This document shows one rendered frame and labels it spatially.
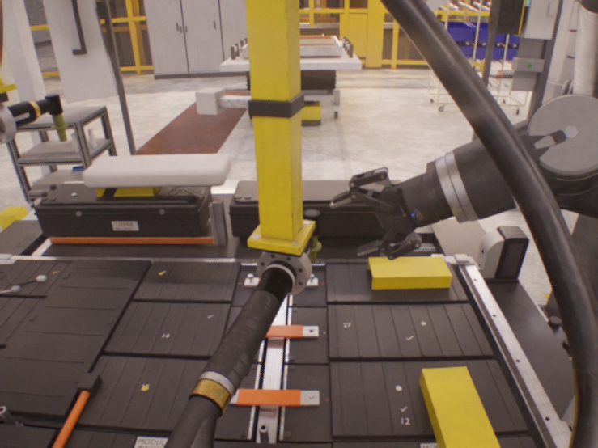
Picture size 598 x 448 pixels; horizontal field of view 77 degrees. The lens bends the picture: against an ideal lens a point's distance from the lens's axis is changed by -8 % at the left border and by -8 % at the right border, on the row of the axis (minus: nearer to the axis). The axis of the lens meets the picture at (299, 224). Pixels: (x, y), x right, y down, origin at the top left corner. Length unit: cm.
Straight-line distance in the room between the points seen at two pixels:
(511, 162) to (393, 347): 45
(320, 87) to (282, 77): 472
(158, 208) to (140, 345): 36
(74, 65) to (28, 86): 125
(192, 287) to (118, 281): 16
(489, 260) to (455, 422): 58
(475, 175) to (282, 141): 25
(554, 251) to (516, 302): 75
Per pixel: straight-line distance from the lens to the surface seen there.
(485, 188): 56
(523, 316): 108
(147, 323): 82
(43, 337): 86
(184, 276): 91
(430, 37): 39
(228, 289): 85
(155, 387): 70
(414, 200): 59
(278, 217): 58
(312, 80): 521
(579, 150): 56
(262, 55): 51
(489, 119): 37
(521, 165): 37
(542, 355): 100
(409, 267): 87
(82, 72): 330
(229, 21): 948
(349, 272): 88
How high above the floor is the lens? 153
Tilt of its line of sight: 30 degrees down
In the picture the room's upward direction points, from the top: 1 degrees counter-clockwise
